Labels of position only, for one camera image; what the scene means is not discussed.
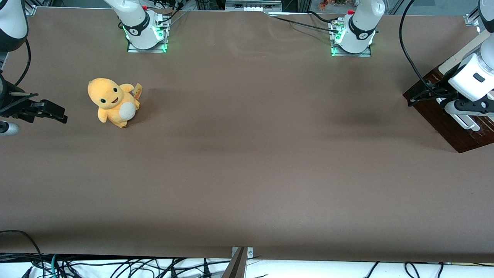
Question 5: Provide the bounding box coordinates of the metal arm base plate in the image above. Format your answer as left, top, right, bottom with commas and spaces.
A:
127, 15, 169, 53
330, 19, 372, 58

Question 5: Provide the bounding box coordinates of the black looped cable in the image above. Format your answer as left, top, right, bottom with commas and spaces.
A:
0, 230, 45, 278

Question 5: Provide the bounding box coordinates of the long black table cable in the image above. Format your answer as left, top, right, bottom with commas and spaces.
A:
269, 15, 340, 34

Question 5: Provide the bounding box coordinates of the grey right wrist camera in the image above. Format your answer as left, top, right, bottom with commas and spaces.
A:
0, 121, 20, 136

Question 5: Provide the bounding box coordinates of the dark wooden drawer cabinet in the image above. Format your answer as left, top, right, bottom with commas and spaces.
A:
403, 30, 494, 154

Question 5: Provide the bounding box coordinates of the short curved black cable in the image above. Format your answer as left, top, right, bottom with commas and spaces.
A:
307, 11, 338, 24

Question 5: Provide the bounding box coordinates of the yellow plush toy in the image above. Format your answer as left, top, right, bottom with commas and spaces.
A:
87, 78, 141, 129

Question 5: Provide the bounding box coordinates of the silver metal corner bracket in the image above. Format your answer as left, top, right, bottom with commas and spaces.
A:
231, 246, 254, 259

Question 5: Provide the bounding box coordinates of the aluminium frame rail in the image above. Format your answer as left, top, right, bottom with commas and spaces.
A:
225, 0, 283, 12

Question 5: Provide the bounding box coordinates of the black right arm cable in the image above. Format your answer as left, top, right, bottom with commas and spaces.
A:
14, 38, 32, 87

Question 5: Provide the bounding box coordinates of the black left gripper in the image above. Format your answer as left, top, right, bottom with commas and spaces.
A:
408, 83, 494, 117

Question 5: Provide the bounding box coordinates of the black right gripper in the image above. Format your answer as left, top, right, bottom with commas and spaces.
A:
0, 73, 68, 124

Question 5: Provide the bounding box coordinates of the dark aluminium profile post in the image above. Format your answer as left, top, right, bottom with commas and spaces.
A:
222, 247, 248, 278

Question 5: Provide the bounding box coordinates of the black base cable bundle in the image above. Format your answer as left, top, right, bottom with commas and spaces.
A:
154, 0, 190, 24

